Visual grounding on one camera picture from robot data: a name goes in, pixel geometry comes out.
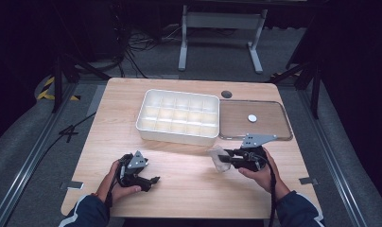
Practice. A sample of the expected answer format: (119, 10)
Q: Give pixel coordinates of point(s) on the beige sock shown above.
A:
(218, 152)

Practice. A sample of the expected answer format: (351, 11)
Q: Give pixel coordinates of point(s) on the aluminium floor rail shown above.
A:
(31, 157)
(334, 157)

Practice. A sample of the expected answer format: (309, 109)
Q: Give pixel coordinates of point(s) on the yellow black hazard tape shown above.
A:
(45, 93)

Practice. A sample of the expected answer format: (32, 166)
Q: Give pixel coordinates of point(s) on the transparent lid with white knob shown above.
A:
(264, 126)

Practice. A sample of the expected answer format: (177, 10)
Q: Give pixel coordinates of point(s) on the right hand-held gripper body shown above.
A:
(256, 140)

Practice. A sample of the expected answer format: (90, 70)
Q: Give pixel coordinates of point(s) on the person's left hand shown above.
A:
(112, 190)

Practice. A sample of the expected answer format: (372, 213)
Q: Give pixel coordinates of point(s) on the white compartment storage box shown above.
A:
(179, 118)

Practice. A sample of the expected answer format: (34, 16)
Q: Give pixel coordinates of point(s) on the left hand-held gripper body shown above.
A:
(135, 161)

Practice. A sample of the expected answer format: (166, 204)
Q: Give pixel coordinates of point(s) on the black metal stand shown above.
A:
(315, 91)
(57, 85)

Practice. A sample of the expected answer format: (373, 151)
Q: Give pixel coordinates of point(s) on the white metal table frame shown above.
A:
(222, 20)

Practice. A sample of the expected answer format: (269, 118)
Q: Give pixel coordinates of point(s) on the grey tape piece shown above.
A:
(308, 181)
(72, 185)

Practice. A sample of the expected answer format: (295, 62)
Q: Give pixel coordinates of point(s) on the person's right hand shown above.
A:
(266, 181)

